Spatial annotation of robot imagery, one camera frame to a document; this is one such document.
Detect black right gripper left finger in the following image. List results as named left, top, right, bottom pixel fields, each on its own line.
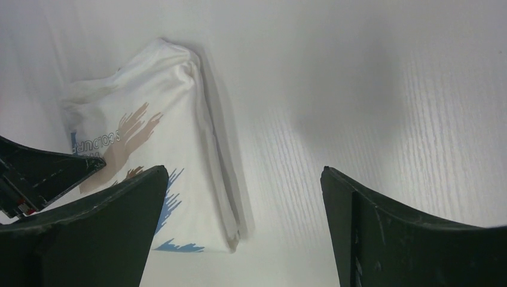
left=1, top=166, right=169, bottom=286

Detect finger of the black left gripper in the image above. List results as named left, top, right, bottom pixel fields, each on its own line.
left=1, top=137, right=106, bottom=218

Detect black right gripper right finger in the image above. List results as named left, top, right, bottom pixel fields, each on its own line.
left=320, top=167, right=506, bottom=286

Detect white printed t shirt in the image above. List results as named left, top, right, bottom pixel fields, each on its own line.
left=56, top=39, right=239, bottom=253

